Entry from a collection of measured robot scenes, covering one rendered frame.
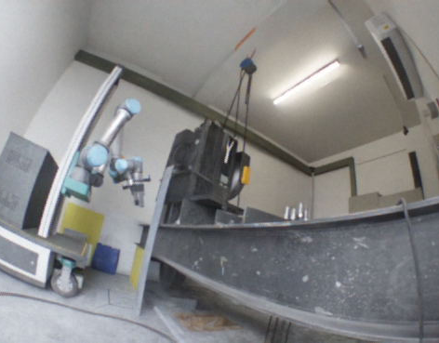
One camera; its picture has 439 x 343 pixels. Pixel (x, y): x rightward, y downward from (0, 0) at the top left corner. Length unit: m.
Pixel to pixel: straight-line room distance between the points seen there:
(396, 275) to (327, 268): 0.18
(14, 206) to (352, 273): 1.54
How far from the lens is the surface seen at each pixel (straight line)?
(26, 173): 1.41
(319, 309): 0.55
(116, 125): 1.30
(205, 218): 1.47
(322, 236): 0.55
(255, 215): 0.74
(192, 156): 1.60
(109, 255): 2.37
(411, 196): 3.67
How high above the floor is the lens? 0.56
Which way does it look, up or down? 22 degrees up
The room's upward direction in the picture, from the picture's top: 11 degrees clockwise
